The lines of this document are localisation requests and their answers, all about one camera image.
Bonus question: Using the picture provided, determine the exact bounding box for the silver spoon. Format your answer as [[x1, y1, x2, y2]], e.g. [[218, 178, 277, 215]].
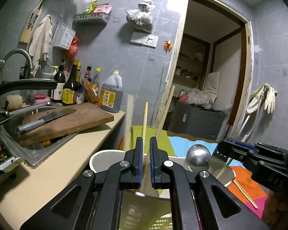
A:
[[186, 144, 211, 172]]

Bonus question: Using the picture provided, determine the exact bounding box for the wooden chopstick crossing spoon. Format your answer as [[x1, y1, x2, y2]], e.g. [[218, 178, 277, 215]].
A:
[[141, 102, 149, 140]]

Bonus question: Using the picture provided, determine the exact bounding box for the wooden chopstick pair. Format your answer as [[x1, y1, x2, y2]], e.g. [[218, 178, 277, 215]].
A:
[[155, 85, 175, 139]]

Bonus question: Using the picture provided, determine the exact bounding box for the kitchen cleaver knife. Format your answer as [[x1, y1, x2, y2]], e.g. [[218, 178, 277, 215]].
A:
[[15, 108, 77, 134]]

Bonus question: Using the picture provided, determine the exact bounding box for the person right hand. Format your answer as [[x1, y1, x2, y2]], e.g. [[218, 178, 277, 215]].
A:
[[262, 190, 288, 230]]

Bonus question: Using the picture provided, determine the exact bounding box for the white plastic utensil holder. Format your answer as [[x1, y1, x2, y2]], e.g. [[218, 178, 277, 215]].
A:
[[89, 149, 237, 230]]

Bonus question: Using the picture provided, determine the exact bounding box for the striped colourful table cloth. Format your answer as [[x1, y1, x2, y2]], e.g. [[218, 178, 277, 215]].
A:
[[122, 126, 267, 218]]

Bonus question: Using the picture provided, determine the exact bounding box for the white rubber glove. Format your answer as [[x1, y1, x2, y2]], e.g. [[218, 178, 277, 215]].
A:
[[264, 84, 278, 114]]

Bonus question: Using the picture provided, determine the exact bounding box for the dark grey cabinet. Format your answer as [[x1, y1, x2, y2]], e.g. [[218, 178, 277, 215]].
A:
[[168, 102, 225, 140]]

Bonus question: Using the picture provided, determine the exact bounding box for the brown wooden chopping board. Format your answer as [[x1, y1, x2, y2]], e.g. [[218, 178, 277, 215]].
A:
[[17, 102, 114, 147]]

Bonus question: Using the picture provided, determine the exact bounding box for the large oil jug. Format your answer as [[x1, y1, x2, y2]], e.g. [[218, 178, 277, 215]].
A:
[[100, 70, 123, 113]]

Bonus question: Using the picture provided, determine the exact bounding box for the clear plastic bag on cabinet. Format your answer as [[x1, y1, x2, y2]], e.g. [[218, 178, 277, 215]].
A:
[[179, 88, 218, 108]]

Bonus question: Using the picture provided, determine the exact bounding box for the steel sink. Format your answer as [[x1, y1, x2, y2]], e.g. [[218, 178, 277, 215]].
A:
[[0, 102, 77, 168]]

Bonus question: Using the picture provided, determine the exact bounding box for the small soy sauce bottle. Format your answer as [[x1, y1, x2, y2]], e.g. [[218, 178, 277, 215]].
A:
[[91, 67, 101, 96]]

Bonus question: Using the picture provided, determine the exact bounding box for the dark sauce bottle yellow label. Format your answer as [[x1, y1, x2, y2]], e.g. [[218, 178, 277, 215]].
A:
[[62, 59, 79, 105]]

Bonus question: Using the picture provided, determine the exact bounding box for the dark wine bottle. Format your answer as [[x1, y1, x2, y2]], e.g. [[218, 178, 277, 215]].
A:
[[50, 59, 66, 103]]

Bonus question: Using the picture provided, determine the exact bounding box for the red plastic bag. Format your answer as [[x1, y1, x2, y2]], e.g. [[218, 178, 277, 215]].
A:
[[66, 35, 78, 60]]

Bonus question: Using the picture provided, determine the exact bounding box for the hanging beige towel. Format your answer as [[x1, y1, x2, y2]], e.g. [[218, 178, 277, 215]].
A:
[[29, 15, 52, 77]]

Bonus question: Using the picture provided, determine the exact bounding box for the white hose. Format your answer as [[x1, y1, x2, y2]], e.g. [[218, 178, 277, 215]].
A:
[[237, 83, 271, 142]]

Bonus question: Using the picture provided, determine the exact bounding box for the orange wall hook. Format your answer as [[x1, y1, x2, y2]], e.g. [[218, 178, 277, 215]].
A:
[[164, 40, 173, 52]]

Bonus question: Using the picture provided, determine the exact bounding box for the wall socket plate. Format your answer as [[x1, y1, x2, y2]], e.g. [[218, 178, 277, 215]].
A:
[[130, 32, 159, 48]]

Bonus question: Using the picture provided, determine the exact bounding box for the black pan handle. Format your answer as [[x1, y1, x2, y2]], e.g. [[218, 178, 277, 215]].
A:
[[0, 79, 58, 96]]

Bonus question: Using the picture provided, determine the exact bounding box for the white wall box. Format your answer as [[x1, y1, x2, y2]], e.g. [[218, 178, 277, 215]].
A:
[[53, 23, 76, 50]]

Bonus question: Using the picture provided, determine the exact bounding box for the white plastic bag on wall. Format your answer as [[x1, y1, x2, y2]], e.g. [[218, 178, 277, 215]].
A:
[[126, 0, 156, 33]]

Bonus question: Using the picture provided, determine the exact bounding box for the grey wall shelf with packets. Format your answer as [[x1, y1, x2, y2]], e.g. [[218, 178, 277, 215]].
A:
[[73, 0, 113, 24]]

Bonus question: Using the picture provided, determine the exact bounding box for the wooden cutting board on wall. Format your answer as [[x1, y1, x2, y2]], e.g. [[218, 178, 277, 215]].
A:
[[19, 0, 46, 44]]

